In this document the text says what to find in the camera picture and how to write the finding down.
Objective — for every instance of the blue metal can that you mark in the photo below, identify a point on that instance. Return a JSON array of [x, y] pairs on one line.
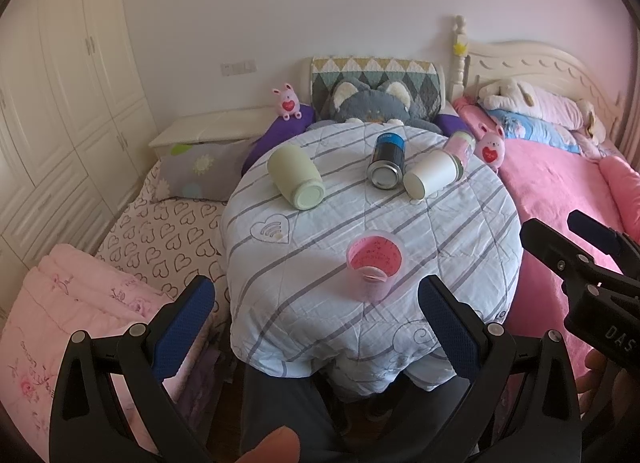
[[386, 160]]

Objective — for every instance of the wall socket panel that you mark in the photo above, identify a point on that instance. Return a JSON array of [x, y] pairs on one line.
[[239, 67]]

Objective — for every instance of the grey flower pillow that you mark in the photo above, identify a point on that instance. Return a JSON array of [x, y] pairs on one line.
[[205, 170]]

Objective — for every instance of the grey cat plush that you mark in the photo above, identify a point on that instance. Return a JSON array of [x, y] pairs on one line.
[[367, 103]]

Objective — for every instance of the blue printed pillow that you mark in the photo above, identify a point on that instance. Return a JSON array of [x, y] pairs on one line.
[[537, 130]]

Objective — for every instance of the white paper cup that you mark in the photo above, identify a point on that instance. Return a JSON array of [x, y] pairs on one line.
[[430, 175]]

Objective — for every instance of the striped light blue quilt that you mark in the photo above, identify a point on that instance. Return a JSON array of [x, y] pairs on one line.
[[310, 253]]

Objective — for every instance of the person's left hand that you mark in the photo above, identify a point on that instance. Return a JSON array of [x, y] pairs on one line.
[[270, 449]]

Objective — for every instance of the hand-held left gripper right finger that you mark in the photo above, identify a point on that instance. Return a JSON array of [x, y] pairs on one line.
[[450, 330]]

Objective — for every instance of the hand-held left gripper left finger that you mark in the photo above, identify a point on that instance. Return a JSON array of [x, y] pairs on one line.
[[182, 330]]

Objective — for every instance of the pink glass jar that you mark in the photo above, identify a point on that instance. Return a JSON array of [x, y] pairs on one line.
[[461, 147]]

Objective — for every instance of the person's right hand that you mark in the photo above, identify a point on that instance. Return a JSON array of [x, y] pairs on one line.
[[592, 383]]

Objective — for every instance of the white wardrobe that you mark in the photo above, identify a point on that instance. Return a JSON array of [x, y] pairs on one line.
[[65, 93]]

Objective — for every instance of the pink translucent cup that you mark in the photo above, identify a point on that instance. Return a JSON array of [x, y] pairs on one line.
[[375, 268]]

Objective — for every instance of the pink rabbit toy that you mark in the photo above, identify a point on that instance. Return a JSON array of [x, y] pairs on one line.
[[491, 149], [288, 103]]

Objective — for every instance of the pink floral folded blanket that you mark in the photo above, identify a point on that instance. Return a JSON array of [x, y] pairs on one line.
[[65, 323]]

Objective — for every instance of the pink bedspread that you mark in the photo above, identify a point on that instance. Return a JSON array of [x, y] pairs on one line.
[[555, 193]]

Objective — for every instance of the cream bed headboard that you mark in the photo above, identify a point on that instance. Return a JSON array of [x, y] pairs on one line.
[[545, 60]]

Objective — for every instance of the beige plush toy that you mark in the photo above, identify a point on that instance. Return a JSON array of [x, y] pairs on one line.
[[592, 123]]

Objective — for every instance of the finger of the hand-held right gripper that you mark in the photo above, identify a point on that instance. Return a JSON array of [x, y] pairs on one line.
[[595, 235], [547, 245]]

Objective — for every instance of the white dog plush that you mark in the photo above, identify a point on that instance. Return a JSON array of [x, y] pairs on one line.
[[505, 93], [555, 108]]

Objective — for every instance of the light green cup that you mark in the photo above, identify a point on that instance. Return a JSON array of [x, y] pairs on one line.
[[295, 178]]

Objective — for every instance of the heart print bedsheet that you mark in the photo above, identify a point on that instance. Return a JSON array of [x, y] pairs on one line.
[[160, 238]]

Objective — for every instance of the diamond patterned cushion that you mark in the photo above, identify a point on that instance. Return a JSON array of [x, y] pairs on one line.
[[380, 68]]

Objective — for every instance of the pink bolster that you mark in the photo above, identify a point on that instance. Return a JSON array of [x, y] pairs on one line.
[[622, 183]]

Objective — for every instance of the purple pillow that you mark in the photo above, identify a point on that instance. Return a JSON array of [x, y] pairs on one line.
[[452, 124], [280, 135]]

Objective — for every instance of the white storage bench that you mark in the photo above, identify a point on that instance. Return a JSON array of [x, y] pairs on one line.
[[210, 125]]

